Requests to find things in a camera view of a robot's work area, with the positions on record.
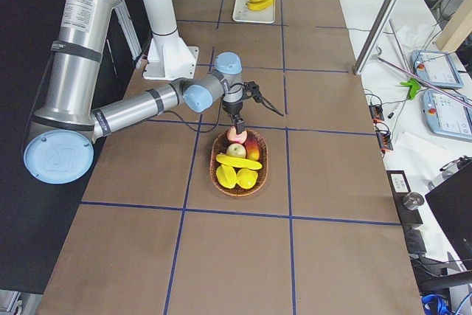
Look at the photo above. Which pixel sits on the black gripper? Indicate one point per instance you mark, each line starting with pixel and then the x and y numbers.
pixel 232 108

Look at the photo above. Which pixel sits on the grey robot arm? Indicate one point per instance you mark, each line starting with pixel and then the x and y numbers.
pixel 85 98

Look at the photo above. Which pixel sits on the brown wicker basket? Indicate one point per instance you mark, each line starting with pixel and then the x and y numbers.
pixel 220 145

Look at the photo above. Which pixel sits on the red green apple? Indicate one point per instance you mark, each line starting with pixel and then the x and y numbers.
pixel 236 150

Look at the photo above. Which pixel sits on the dark red plum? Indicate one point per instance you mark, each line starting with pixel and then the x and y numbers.
pixel 252 148

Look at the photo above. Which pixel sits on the pale green bear tray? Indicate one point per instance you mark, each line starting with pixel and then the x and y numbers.
pixel 254 11

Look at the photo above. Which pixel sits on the yellow lemon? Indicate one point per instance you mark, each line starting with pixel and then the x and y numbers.
pixel 246 178

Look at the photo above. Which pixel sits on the silver reach grabber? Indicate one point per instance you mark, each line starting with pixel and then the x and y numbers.
pixel 399 45

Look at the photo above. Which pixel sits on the metal cup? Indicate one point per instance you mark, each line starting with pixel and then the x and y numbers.
pixel 413 200

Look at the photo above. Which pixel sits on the blue teach pendant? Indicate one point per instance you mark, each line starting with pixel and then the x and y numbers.
pixel 445 116
pixel 438 68

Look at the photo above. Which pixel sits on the black monitor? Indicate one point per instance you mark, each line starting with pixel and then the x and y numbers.
pixel 450 203

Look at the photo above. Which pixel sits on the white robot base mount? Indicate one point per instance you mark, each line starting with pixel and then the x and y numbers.
pixel 168 57

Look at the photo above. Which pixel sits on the aluminium frame post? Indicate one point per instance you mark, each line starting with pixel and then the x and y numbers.
pixel 376 31

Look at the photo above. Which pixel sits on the green handled reach grabber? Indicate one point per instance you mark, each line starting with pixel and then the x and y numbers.
pixel 422 80

